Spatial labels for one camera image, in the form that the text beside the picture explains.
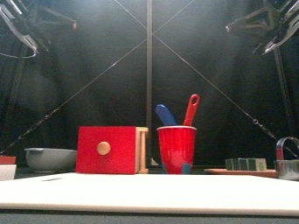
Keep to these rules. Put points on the green seaweed sushi roll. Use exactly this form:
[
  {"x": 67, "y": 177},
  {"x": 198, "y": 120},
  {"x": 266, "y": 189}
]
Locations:
[{"x": 246, "y": 164}]

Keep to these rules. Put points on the brown wooden plate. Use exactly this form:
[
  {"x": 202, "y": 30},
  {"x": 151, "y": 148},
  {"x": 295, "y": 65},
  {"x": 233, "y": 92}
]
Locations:
[{"x": 241, "y": 172}]

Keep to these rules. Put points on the white cutting board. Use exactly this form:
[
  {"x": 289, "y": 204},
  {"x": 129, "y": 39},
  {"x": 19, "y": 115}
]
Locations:
[{"x": 151, "y": 192}]

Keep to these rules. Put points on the grey bowl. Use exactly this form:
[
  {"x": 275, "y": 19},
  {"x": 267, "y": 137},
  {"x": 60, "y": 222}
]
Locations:
[{"x": 51, "y": 159}]

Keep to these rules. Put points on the small metal measuring cup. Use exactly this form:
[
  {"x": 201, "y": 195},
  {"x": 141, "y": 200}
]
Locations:
[{"x": 287, "y": 167}]

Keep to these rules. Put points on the wooden box with red drawer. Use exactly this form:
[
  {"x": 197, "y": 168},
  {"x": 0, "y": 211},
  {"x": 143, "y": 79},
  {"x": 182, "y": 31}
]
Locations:
[{"x": 111, "y": 150}]

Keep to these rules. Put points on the salmon nigiri toy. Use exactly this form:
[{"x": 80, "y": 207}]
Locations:
[{"x": 7, "y": 169}]

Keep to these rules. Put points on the red plastic cup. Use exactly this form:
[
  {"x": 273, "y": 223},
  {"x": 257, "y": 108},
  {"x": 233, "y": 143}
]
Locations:
[{"x": 177, "y": 151}]

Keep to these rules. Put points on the vertical metal frame pole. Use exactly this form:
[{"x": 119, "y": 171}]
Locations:
[{"x": 149, "y": 73}]

